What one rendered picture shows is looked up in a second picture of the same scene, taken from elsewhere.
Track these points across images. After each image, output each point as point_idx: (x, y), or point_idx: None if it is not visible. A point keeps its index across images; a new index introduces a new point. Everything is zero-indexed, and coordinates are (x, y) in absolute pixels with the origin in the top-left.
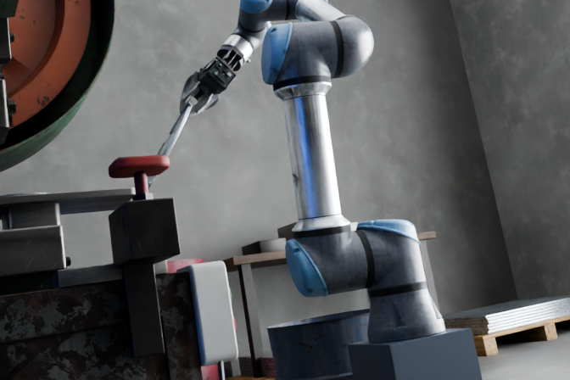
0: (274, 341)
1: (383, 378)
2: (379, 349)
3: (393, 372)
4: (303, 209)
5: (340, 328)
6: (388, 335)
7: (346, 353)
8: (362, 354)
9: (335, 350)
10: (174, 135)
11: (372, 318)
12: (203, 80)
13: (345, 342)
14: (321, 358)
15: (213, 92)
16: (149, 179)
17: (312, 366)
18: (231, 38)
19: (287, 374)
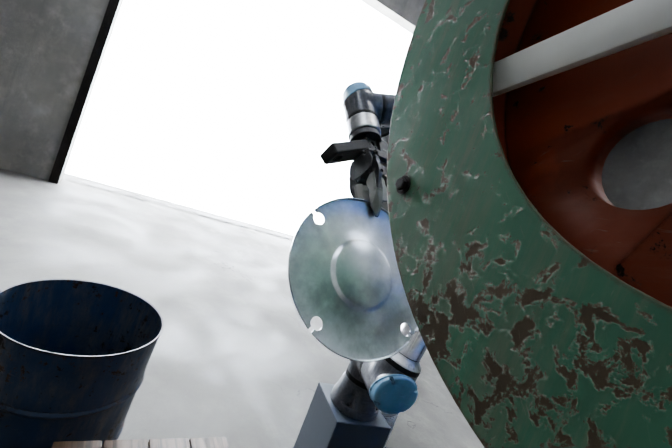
0: (59, 370)
1: (370, 446)
2: (378, 429)
3: (384, 443)
4: (420, 356)
5: (152, 347)
6: (375, 416)
7: (144, 368)
8: (355, 430)
9: (140, 370)
10: (385, 256)
11: (368, 405)
12: (382, 177)
13: (148, 358)
14: (127, 382)
15: (363, 182)
16: (362, 310)
17: (114, 392)
18: (379, 124)
19: (67, 408)
